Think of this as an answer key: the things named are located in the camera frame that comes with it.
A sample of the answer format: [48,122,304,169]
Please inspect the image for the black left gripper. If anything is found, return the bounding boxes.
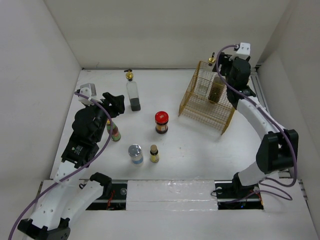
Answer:
[84,92,124,142]

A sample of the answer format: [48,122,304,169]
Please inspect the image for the clear oil bottle gold spout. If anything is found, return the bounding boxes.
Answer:
[197,52,216,96]

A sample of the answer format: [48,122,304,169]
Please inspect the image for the oil bottle with dark liquid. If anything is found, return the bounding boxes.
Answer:
[124,68,141,112]

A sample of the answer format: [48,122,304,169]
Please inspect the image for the black cap vinegar bottle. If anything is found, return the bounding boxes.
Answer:
[208,75,225,104]

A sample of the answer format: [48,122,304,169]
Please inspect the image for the red lid sauce jar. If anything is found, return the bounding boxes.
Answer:
[154,111,169,134]

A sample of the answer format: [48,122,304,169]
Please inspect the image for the silver lid blue can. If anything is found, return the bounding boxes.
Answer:
[128,144,144,165]

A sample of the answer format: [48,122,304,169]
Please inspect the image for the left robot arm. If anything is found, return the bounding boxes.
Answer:
[15,90,125,240]

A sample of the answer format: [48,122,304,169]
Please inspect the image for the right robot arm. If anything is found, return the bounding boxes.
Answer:
[213,52,299,201]

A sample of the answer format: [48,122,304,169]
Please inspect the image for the small yellow label bottle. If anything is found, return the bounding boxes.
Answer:
[150,144,160,163]

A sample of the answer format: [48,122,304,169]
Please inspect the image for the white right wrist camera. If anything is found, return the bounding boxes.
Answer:
[229,42,251,61]

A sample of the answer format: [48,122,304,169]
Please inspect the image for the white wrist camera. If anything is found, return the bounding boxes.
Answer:
[229,42,251,61]
[77,83,97,106]

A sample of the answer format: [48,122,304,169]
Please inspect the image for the aluminium rail right side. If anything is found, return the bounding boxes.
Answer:
[250,68,270,113]

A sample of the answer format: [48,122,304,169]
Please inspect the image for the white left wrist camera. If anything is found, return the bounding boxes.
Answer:
[77,83,97,106]

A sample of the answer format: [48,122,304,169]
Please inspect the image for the gold wire basket rack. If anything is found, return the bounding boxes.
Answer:
[178,61,235,135]

